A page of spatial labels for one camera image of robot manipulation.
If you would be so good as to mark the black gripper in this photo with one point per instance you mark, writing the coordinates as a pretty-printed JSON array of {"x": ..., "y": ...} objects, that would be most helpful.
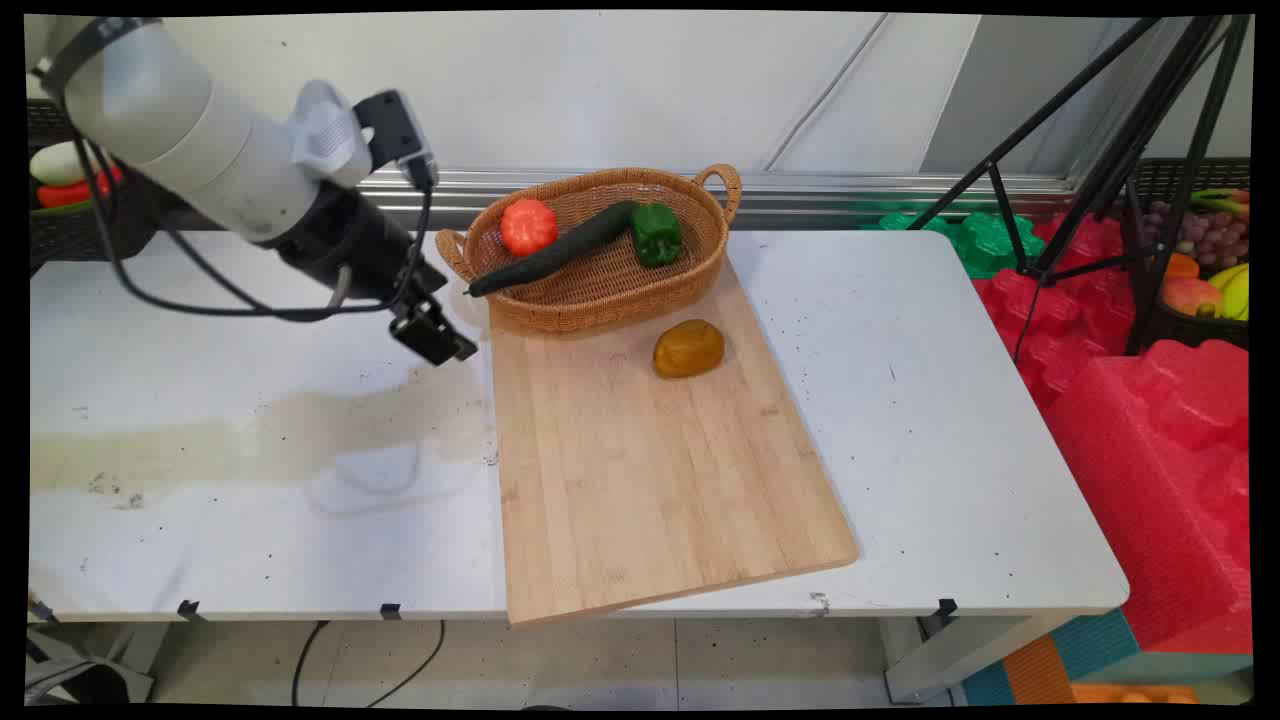
[{"x": 350, "y": 240}]

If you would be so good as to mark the dark green toy cucumber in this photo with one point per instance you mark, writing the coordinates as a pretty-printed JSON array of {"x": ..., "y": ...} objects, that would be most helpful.
[{"x": 555, "y": 258}]

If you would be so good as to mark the orange toy tomato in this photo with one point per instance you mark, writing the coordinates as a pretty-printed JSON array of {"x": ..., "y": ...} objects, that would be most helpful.
[{"x": 528, "y": 227}]

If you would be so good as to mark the green toy bell pepper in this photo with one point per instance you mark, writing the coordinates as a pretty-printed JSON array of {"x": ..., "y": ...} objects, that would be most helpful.
[{"x": 656, "y": 235}]

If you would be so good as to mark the yellow-brown toy bell pepper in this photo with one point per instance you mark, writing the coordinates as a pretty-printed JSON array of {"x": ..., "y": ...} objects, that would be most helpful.
[{"x": 688, "y": 349}]

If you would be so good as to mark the bamboo cutting board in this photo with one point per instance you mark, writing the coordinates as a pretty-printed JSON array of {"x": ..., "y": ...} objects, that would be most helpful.
[{"x": 650, "y": 480}]

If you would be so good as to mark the black crate with vegetables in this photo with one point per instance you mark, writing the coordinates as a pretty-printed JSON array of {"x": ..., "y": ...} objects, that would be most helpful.
[{"x": 90, "y": 240}]

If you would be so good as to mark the red toy chili pepper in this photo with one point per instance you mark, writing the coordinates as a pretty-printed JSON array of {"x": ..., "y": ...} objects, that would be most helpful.
[{"x": 70, "y": 192}]

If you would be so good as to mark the white toy eggplant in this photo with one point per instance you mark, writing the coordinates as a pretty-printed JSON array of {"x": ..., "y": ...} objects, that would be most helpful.
[{"x": 60, "y": 163}]

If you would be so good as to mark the green foam block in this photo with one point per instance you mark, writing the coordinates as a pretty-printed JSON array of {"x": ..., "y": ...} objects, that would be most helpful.
[{"x": 985, "y": 245}]

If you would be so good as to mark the white table leg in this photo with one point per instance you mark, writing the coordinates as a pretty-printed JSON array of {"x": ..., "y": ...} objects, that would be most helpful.
[{"x": 950, "y": 660}]

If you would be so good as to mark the teal and orange floor mat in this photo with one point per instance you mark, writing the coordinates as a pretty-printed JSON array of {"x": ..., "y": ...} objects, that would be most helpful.
[{"x": 1040, "y": 670}]

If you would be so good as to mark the black crate with fruit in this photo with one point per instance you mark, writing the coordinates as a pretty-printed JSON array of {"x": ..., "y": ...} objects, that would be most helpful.
[{"x": 1150, "y": 330}]

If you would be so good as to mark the black tripod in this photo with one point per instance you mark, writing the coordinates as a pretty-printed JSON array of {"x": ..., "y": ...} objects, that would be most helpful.
[{"x": 1130, "y": 150}]

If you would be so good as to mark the red foam blocks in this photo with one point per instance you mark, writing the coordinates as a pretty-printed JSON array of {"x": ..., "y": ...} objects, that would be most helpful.
[{"x": 1150, "y": 470}]

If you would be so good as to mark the red-yellow toy mango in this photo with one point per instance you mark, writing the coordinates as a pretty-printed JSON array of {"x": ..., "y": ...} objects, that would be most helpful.
[{"x": 1188, "y": 295}]

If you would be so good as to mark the purple toy grapes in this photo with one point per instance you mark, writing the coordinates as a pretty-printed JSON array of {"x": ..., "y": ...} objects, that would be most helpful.
[{"x": 1210, "y": 235}]

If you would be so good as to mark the yellow toy banana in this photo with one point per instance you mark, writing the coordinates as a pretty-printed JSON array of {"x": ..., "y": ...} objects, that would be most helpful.
[{"x": 1236, "y": 290}]

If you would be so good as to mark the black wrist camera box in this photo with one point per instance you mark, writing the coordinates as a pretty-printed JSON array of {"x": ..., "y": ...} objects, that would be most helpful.
[{"x": 398, "y": 130}]

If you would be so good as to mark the white ribbed camera mount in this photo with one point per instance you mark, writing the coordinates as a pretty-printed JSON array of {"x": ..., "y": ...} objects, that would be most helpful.
[{"x": 325, "y": 130}]

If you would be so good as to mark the aluminium wall rail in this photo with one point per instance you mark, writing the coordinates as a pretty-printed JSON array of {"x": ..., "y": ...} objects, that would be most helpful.
[{"x": 850, "y": 190}]

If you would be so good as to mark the grey metal frame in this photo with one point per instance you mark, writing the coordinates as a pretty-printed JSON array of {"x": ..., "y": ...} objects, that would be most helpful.
[{"x": 80, "y": 680}]

